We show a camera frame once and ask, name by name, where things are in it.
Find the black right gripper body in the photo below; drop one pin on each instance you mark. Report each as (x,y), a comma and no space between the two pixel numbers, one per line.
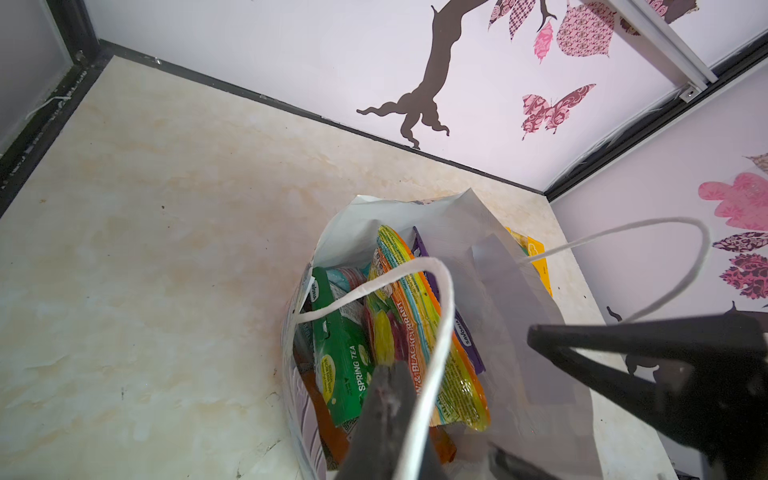
(700,381)

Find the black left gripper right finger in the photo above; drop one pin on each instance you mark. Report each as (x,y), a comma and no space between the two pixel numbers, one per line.
(436,454)

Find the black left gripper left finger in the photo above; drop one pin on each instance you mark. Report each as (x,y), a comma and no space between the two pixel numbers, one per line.
(382,426)

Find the orange chips bag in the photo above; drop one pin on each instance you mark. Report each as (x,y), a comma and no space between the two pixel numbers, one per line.
(336,440)

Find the green white snack bag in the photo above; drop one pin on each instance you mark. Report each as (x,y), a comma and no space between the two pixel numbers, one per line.
(342,355)

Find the floral paper bag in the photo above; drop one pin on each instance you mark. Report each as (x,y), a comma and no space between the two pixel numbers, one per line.
(536,411)

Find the purple snack bag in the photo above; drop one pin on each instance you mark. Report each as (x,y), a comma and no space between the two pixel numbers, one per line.
(461,329)

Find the orange snack bag with label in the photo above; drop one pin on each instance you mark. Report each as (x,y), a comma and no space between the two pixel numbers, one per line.
(402,321)

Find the teal snack bag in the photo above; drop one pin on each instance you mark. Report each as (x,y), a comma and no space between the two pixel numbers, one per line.
(346,278)

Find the yellow orange snack bag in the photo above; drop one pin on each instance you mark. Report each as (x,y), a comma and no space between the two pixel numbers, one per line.
(532,247)

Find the aluminium rail back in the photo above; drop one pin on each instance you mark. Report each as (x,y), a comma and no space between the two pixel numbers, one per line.
(669,45)

